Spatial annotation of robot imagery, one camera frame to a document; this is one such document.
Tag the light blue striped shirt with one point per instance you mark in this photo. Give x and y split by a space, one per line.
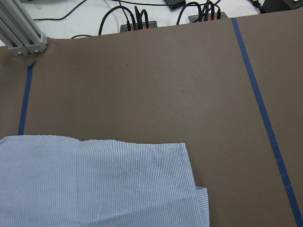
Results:
55 181

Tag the aluminium frame post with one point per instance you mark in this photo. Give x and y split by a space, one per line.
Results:
18 30

